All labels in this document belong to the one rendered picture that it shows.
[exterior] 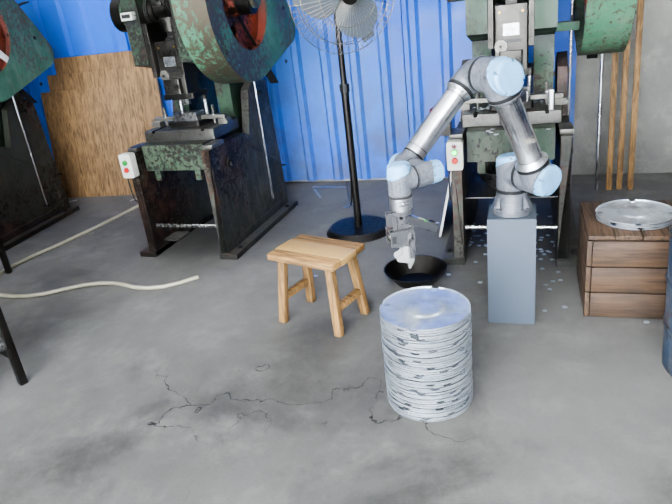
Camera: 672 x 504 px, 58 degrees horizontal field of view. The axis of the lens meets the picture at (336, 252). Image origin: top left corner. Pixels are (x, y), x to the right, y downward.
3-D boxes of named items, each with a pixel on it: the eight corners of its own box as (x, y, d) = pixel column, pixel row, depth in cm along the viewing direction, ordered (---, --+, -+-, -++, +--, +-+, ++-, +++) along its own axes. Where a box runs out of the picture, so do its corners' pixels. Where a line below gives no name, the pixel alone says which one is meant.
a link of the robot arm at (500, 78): (539, 176, 227) (488, 47, 200) (569, 185, 215) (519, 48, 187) (516, 196, 225) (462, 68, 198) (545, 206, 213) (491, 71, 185)
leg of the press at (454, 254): (465, 265, 299) (459, 78, 264) (442, 264, 303) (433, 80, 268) (479, 203, 379) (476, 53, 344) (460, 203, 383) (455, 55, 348)
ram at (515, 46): (528, 69, 273) (528, -2, 261) (493, 72, 277) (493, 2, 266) (528, 64, 288) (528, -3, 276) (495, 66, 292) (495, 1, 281)
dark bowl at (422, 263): (443, 296, 272) (443, 282, 269) (378, 294, 281) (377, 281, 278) (451, 268, 298) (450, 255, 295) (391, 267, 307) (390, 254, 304)
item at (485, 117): (561, 122, 276) (562, 109, 274) (461, 127, 289) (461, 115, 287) (559, 109, 302) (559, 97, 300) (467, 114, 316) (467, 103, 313)
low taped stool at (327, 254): (372, 312, 266) (364, 242, 253) (342, 339, 249) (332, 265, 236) (309, 299, 285) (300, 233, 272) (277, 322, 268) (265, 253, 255)
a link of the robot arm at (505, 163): (513, 180, 238) (513, 146, 233) (538, 187, 227) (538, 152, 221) (489, 187, 234) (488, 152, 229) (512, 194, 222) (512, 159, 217)
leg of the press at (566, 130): (581, 267, 283) (591, 68, 248) (555, 266, 287) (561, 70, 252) (570, 202, 363) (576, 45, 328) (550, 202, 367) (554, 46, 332)
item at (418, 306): (477, 291, 201) (477, 289, 201) (460, 336, 177) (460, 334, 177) (394, 285, 212) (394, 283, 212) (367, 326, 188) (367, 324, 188)
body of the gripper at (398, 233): (386, 242, 203) (383, 208, 199) (411, 237, 204) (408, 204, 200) (392, 250, 196) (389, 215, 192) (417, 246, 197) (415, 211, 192)
